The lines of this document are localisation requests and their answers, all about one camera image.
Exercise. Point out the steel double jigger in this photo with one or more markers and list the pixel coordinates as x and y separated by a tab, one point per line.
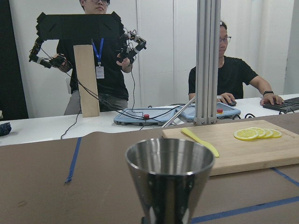
169	176

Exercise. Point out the front lemon slice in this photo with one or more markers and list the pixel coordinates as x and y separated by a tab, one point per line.
246	134

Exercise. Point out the wooden upright block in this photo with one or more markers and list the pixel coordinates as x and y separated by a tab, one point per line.
86	75

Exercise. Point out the aluminium frame post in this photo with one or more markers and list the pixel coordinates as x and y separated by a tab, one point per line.
207	57

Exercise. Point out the black teleoperation leader device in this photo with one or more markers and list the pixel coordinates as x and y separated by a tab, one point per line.
81	29

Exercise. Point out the steel diagonal rod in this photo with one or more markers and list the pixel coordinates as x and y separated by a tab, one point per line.
179	112

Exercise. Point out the yellow plastic knife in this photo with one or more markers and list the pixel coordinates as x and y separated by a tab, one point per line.
208	145

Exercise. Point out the black computer mouse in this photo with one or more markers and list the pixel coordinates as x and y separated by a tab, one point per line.
232	103

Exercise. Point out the right blue teach pendant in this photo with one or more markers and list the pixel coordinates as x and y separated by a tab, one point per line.
228	111

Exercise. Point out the black keyboard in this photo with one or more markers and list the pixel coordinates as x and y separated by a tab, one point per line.
289	105

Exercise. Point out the seated man in black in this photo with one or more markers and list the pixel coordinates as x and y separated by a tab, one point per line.
234	72

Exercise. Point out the folded dark umbrella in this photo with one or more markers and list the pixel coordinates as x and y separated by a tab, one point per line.
5	129

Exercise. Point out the blue teach pendant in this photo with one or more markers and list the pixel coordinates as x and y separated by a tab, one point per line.
228	111
144	116

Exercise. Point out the left blue teach pendant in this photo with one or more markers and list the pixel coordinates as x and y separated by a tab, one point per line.
144	116

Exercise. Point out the standing operator in black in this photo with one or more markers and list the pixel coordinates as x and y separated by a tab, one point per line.
113	94

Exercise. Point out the lemon slice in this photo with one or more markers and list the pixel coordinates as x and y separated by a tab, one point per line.
246	134
268	133
275	133
261	132

